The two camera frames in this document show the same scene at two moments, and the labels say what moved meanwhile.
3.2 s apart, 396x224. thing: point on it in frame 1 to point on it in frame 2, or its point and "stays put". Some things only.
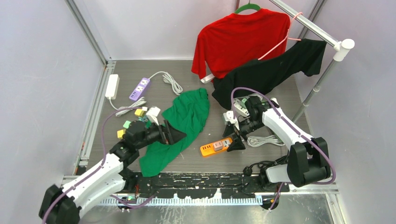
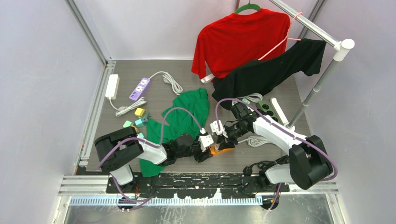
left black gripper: (167, 134) to (201, 155)
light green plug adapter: (126, 124) stays put
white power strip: (112, 86) stays put
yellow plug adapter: (139, 112) stays put
